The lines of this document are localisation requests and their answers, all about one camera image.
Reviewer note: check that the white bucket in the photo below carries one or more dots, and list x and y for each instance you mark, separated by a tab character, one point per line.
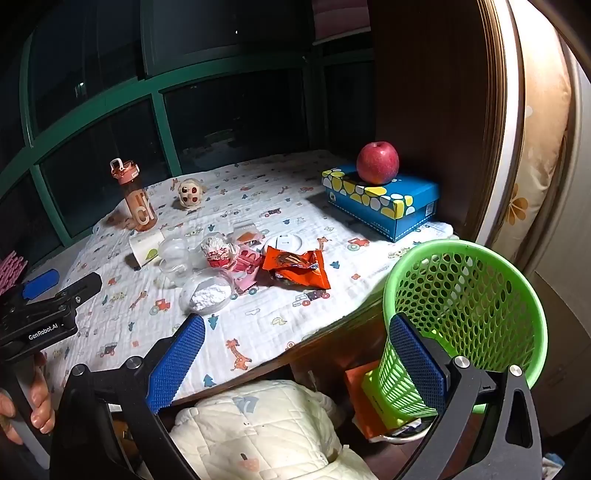
406	431

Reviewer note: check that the brown wooden panel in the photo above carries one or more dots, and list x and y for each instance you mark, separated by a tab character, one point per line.
438	92

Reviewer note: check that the floral beige pillow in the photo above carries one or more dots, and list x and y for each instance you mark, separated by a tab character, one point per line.
540	184

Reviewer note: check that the white plastic cup lid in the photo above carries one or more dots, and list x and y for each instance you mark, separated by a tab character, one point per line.
288	241

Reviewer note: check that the orange snack wrapper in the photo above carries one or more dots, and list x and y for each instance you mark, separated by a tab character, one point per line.
295	270

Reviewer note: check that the blue spotted cardboard box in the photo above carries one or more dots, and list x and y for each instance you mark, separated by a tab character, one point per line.
406	203

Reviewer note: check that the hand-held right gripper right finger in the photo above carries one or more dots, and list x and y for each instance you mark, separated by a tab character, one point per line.
415	364

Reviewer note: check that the pink foam mat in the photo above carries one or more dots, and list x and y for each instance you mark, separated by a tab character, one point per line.
11	272

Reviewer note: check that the person's left hand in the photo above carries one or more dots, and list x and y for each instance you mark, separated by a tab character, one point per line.
41	406

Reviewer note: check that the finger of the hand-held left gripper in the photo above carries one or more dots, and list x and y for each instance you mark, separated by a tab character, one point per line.
40	281
83	286

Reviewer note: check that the orange water bottle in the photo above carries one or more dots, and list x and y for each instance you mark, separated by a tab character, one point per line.
141	203

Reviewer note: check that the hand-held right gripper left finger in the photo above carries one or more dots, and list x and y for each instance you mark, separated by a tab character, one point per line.
178	360

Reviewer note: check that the pink roller blind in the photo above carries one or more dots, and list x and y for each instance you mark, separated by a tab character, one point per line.
341	18

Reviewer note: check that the beige cabinet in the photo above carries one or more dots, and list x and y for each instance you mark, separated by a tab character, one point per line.
563	332

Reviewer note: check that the red apple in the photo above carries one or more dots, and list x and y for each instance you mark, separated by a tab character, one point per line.
377	162

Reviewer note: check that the white printed blanket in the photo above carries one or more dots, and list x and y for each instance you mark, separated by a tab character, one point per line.
277	318

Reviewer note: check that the green window frame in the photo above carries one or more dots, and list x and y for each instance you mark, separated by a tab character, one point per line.
159	120

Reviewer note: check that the pink snack wrapper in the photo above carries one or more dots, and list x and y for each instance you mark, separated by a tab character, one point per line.
244	267

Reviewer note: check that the green mesh wastebasket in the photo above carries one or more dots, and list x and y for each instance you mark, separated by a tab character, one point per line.
443	246

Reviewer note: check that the white paper card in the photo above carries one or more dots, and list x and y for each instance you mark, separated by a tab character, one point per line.
145	247

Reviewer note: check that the clear plastic bowl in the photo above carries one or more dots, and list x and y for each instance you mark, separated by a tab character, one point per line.
207	293

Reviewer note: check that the white quilted jacket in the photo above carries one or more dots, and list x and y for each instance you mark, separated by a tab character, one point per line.
258	429

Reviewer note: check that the small beige monkey toy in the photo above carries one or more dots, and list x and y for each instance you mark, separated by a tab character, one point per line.
190	193

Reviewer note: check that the clear packet with orange contents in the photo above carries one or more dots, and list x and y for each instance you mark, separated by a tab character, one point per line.
249	236

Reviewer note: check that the red white wrapper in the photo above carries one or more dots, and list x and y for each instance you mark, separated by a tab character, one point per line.
217	251

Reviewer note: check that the orange box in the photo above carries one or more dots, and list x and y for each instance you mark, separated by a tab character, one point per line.
358	401

